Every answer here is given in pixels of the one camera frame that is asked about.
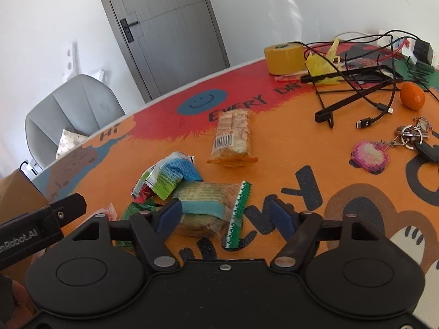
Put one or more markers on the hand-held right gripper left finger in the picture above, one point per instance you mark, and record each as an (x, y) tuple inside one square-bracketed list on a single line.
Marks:
[(168, 216)]

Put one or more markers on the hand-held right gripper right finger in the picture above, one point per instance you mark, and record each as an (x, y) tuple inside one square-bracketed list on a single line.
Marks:
[(281, 217)]

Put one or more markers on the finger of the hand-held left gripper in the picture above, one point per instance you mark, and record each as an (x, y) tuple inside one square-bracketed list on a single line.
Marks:
[(70, 207)]

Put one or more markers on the red snack packet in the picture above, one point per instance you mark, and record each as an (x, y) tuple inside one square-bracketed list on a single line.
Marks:
[(143, 196)]

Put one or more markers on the green white snack packet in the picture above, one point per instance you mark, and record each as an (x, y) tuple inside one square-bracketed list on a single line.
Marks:
[(154, 181)]

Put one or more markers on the orange pink snack packet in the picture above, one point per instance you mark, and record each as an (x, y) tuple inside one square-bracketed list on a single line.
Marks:
[(109, 212)]

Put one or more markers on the green edged cake packet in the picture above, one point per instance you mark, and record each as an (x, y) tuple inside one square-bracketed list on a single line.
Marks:
[(205, 198)]

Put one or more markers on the cardboard box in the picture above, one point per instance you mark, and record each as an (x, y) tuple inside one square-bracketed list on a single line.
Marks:
[(17, 195)]

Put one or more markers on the orange biscuit packet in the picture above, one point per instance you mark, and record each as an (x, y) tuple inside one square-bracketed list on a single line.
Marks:
[(233, 133)]

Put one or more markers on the person's left hand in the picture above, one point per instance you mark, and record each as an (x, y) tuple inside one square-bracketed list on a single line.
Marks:
[(19, 305)]

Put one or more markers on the white dotted cushion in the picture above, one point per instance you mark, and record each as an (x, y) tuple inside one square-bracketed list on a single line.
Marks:
[(70, 142)]

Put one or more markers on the grey chair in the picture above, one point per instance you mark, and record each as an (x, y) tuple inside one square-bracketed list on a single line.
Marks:
[(75, 106)]

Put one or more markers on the black folding stand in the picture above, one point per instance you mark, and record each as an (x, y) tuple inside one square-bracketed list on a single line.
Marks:
[(343, 104)]

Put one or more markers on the white foam piece with holes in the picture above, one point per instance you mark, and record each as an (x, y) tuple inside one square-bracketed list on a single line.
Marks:
[(68, 58)]

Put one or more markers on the yellow plastic bag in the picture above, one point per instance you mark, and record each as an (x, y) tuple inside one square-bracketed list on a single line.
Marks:
[(319, 67)]

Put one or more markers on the yellow tape roll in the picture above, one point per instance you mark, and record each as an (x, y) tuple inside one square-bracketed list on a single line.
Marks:
[(284, 60)]

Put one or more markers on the bunch of keys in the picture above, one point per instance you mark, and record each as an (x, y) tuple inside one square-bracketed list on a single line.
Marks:
[(420, 137)]

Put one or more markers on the orange fruit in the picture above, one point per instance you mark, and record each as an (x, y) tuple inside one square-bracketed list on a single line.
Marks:
[(412, 96)]

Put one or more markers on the grey door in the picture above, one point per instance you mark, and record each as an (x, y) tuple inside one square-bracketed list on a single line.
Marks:
[(164, 34)]

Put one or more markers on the black flat pad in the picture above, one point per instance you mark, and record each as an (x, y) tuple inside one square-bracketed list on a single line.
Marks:
[(363, 53)]

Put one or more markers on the white power strip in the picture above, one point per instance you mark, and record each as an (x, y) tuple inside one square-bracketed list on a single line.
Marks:
[(394, 41)]

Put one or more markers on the black charger adapter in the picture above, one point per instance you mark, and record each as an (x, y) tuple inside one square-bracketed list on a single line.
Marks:
[(422, 52)]

